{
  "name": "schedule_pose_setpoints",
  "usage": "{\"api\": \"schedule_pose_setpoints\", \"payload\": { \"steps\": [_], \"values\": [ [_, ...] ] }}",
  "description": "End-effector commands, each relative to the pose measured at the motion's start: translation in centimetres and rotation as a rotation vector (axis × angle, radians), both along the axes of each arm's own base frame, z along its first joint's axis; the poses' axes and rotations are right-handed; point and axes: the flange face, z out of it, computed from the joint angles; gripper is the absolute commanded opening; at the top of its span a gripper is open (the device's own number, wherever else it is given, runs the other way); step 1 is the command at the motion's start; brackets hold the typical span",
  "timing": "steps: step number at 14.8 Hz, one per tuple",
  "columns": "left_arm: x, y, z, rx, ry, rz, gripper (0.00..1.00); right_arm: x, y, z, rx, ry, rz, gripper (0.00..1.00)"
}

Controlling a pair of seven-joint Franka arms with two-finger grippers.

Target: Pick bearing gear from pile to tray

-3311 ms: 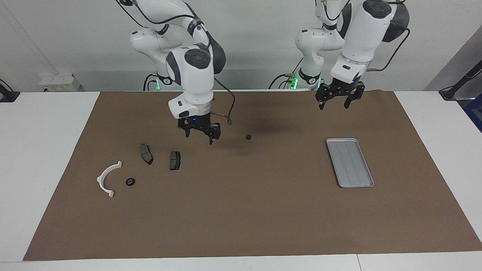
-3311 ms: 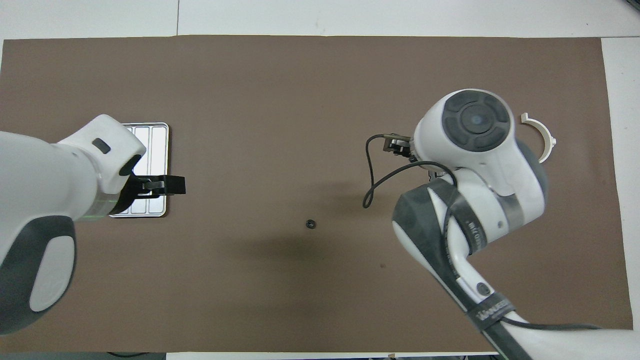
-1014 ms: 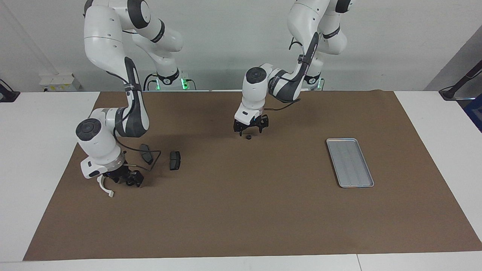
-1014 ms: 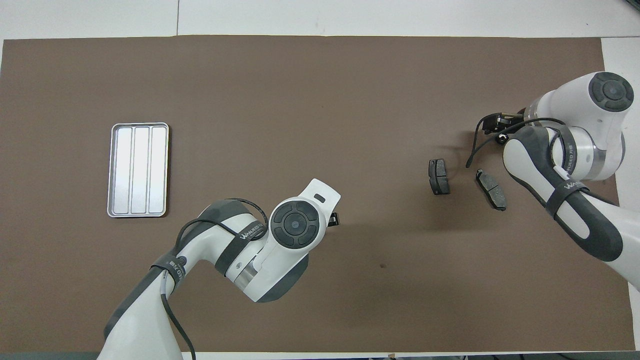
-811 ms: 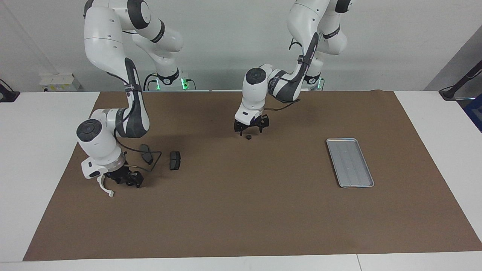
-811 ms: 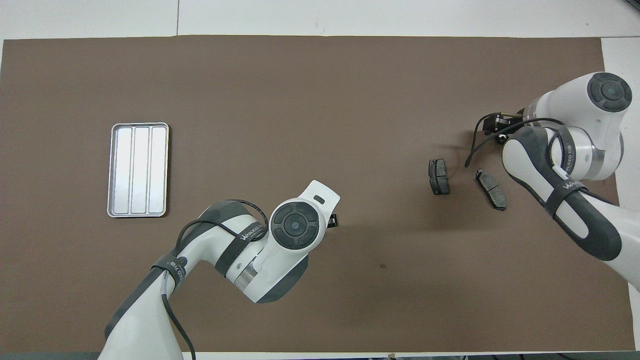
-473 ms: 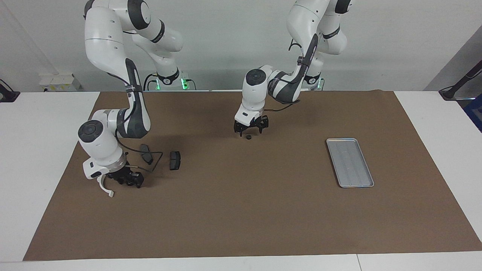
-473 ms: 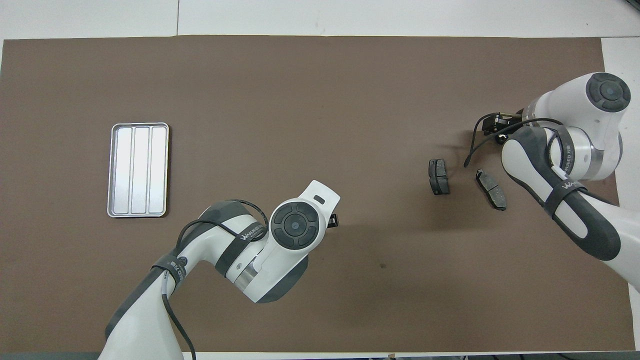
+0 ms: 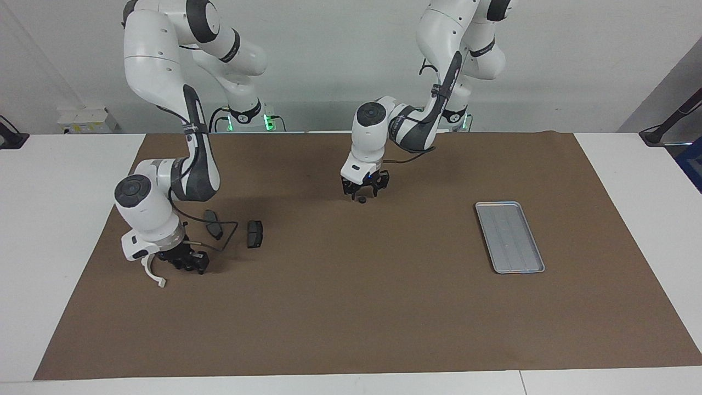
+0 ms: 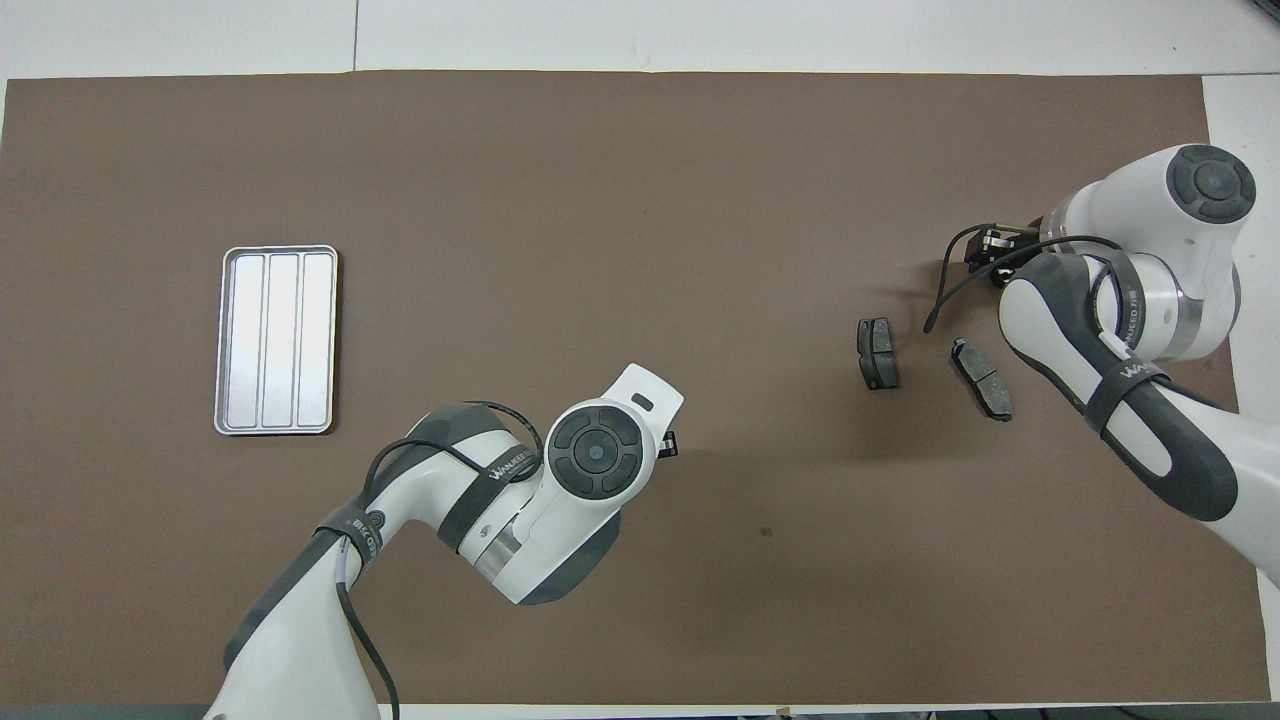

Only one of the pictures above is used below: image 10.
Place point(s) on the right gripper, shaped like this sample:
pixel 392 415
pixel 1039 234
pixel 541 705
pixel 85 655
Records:
pixel 1016 244

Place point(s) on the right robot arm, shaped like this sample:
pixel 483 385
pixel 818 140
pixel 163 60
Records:
pixel 1130 200

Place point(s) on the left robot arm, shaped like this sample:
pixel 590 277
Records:
pixel 300 640

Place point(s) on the silver metal tray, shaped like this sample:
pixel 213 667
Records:
pixel 277 340

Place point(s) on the dark grey brake pad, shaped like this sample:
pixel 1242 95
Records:
pixel 878 352
pixel 984 382

